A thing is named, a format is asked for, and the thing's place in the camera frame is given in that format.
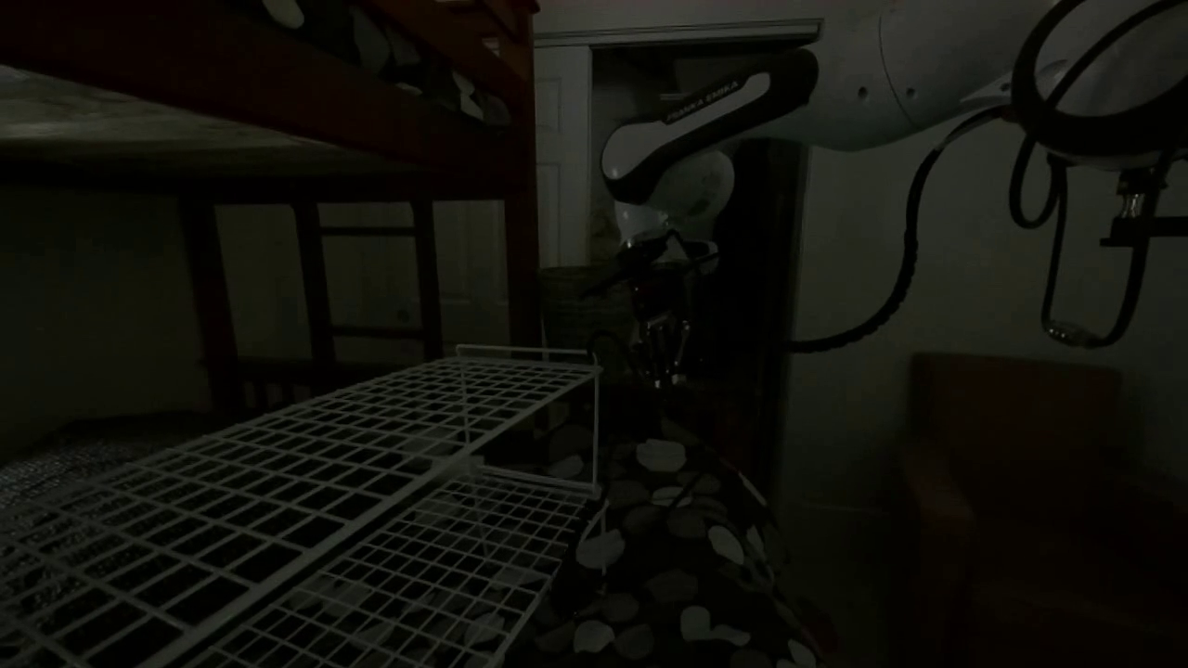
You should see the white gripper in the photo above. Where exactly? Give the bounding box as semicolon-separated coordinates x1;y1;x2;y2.
612;200;720;311

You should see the dark coat hanger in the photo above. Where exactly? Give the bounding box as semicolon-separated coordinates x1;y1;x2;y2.
620;303;767;510

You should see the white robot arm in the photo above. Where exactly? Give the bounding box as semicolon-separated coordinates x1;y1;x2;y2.
598;0;1188;247

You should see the pebble pattern bed cover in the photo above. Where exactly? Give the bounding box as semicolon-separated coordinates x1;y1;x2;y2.
502;395;832;668

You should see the dark wooden bunk bed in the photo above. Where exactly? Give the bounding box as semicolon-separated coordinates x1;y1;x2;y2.
0;0;538;412

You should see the brown cardboard box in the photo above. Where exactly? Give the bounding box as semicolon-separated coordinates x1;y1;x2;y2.
901;351;1121;656

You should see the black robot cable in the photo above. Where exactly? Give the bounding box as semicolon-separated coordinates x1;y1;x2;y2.
789;0;1188;355

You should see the white wire rack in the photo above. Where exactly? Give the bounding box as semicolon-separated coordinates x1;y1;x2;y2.
0;343;598;668

